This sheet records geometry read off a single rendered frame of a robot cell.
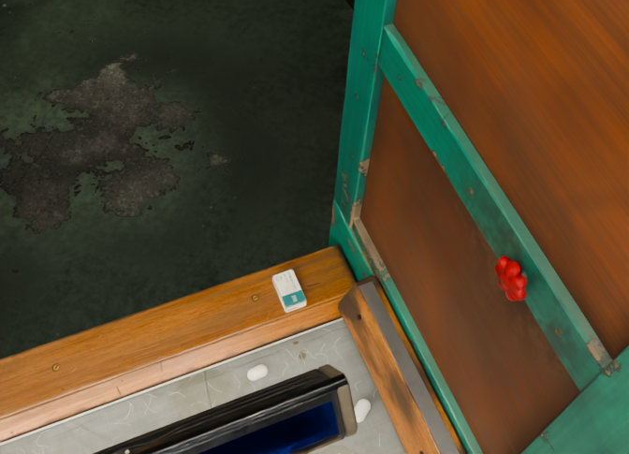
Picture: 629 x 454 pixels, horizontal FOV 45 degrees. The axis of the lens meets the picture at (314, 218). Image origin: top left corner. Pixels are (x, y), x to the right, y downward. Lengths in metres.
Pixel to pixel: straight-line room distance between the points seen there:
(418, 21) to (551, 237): 0.26
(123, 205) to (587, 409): 1.73
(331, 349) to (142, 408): 0.30
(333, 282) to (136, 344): 0.32
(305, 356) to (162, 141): 1.31
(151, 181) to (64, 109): 0.40
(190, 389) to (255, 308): 0.16
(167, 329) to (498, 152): 0.66
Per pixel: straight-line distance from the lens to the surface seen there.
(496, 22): 0.66
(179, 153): 2.33
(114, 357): 1.19
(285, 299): 1.18
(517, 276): 0.70
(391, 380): 1.08
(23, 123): 2.51
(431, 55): 0.78
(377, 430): 1.16
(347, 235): 1.20
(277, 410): 0.77
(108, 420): 1.18
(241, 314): 1.19
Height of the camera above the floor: 1.84
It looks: 58 degrees down
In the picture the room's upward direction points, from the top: 4 degrees clockwise
